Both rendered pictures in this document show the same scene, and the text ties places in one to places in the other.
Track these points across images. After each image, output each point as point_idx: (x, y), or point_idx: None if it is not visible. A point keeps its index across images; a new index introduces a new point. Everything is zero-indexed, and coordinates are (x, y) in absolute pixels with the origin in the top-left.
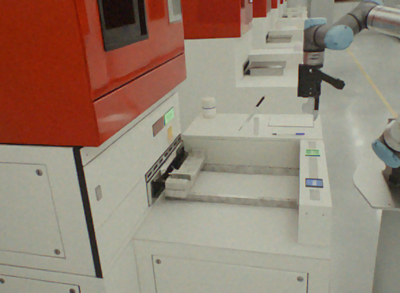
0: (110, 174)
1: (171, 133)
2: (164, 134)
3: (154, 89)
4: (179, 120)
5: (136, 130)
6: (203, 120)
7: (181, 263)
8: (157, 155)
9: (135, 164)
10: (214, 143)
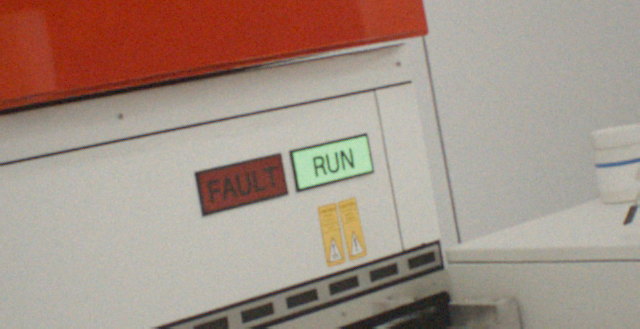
0: None
1: (353, 227)
2: (294, 222)
3: (138, 34)
4: (423, 190)
5: (73, 169)
6: (584, 210)
7: None
8: (228, 288)
9: (61, 282)
10: (540, 278)
